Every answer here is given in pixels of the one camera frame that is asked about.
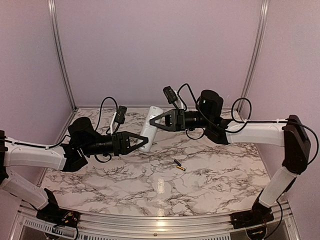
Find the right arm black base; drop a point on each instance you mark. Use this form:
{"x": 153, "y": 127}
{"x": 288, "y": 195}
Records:
{"x": 253, "y": 217}

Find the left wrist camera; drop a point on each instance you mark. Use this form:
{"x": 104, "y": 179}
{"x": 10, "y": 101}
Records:
{"x": 118, "y": 119}

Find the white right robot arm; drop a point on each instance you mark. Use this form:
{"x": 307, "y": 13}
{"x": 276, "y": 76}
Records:
{"x": 288, "y": 137}

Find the front aluminium frame rail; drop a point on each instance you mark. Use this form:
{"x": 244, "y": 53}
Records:
{"x": 98, "y": 226}

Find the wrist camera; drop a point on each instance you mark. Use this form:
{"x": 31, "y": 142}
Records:
{"x": 118, "y": 119}
{"x": 173, "y": 98}

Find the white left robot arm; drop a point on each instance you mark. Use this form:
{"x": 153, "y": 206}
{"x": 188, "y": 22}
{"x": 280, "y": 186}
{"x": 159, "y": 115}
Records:
{"x": 66, "y": 157}

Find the purple AAA battery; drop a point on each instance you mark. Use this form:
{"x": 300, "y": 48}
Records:
{"x": 177, "y": 162}

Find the right rear aluminium frame post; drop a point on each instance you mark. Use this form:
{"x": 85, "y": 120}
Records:
{"x": 261, "y": 27}

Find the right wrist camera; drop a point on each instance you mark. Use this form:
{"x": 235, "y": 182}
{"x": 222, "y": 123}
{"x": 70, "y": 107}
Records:
{"x": 173, "y": 98}

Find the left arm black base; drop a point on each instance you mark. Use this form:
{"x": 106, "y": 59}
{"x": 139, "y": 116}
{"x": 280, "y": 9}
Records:
{"x": 59, "y": 216}

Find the gold AAA battery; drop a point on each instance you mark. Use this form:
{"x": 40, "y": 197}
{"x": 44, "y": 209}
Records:
{"x": 181, "y": 168}

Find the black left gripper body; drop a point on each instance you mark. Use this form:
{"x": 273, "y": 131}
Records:
{"x": 92, "y": 149}

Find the left rear aluminium frame post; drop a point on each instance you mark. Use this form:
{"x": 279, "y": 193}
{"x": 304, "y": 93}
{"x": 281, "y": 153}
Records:
{"x": 59, "y": 51}

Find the aluminium frame post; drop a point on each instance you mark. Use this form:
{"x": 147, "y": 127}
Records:
{"x": 59, "y": 51}
{"x": 261, "y": 27}

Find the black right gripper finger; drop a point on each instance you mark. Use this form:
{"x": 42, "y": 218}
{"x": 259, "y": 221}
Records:
{"x": 169, "y": 127}
{"x": 167, "y": 116}

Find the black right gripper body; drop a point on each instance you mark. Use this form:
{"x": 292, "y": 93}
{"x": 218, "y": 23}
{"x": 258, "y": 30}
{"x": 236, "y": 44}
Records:
{"x": 203, "y": 121}

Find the white remote control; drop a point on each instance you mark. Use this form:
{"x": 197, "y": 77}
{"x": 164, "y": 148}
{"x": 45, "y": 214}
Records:
{"x": 148, "y": 130}

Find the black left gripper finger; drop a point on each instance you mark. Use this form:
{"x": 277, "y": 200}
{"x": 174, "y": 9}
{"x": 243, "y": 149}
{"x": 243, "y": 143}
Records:
{"x": 120, "y": 138}
{"x": 128, "y": 147}

